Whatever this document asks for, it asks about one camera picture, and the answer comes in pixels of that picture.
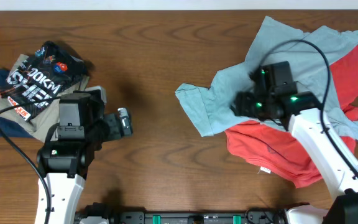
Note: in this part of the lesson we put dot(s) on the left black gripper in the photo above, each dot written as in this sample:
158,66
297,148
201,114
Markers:
115,132

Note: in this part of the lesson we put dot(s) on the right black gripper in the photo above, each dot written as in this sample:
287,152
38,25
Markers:
242,104

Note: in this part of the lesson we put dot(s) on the light blue t-shirt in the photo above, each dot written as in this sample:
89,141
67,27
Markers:
209,108

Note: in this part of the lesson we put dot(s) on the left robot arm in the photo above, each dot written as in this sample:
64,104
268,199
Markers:
68,151

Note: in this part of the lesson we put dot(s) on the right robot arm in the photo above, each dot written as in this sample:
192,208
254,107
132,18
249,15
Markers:
307,122

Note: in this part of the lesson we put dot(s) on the khaki folded garment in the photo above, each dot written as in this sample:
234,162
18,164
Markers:
39,126

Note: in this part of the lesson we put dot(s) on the red t-shirt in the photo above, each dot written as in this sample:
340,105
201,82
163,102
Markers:
278,151

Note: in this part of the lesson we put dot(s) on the black printed folded shirt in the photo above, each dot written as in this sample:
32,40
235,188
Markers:
49,72

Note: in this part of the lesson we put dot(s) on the navy blue folded garment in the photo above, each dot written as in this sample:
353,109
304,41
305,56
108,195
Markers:
11,128

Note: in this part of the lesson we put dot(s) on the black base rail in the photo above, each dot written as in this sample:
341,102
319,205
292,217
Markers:
197,217

